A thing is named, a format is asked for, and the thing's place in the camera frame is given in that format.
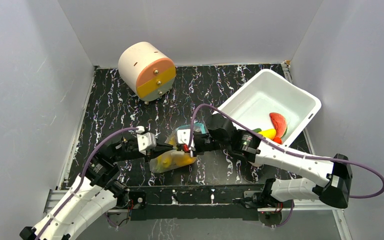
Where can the watermelon slice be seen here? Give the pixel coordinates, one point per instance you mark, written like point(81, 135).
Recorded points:
point(280, 124)

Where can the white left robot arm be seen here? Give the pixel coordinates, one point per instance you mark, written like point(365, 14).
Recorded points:
point(98, 172)

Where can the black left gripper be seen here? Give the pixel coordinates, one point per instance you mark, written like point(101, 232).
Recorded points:
point(160, 148)

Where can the white plastic bin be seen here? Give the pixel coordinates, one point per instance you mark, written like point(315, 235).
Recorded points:
point(268, 92)

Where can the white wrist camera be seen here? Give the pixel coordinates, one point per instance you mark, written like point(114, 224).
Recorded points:
point(146, 140)
point(184, 140)

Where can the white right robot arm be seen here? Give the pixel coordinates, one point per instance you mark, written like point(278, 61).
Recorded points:
point(326, 180)

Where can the red chili pepper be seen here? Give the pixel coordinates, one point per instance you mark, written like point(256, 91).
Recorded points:
point(277, 140)

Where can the yellow bell pepper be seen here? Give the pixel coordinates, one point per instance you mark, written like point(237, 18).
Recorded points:
point(184, 160)

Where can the long yellow banana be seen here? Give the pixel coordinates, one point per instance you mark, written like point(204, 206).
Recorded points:
point(164, 163)

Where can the round pastel drawer cabinet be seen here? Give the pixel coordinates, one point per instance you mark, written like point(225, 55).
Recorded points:
point(147, 71)

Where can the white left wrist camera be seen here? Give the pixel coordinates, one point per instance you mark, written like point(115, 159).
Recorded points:
point(146, 140)

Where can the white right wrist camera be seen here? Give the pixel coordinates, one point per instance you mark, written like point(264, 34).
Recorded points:
point(184, 140)

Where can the yellow mango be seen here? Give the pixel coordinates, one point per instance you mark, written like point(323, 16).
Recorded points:
point(269, 134)

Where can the clear blue zip bag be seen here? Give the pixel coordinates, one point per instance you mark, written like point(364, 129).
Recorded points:
point(170, 140)

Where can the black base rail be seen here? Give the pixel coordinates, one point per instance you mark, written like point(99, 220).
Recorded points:
point(226, 201)

